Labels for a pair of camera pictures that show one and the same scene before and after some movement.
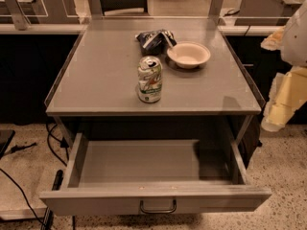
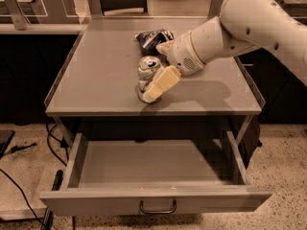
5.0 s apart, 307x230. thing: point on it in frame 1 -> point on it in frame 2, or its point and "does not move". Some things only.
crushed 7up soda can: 150,79 does not move
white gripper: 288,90 -> 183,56
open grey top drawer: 112,176 does not move
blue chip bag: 155,43 does not move
